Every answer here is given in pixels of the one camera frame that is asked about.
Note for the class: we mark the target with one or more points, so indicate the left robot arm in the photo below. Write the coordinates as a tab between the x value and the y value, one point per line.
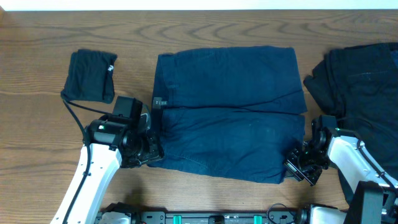
114	142

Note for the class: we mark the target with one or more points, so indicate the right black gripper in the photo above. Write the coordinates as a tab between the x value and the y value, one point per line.
291	164

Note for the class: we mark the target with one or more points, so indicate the small folded black garment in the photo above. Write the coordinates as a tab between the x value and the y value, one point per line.
90	76

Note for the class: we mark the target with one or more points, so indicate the dark blue shorts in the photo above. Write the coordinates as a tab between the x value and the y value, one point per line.
230	112

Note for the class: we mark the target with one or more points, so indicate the black clothes pile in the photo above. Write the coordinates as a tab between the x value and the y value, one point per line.
358	85

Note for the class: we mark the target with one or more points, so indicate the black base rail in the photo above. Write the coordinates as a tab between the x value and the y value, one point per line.
277	213

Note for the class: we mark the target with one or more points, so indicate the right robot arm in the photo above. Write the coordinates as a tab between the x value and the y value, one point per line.
374	190

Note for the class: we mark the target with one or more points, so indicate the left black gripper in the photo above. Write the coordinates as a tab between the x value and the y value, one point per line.
156	152

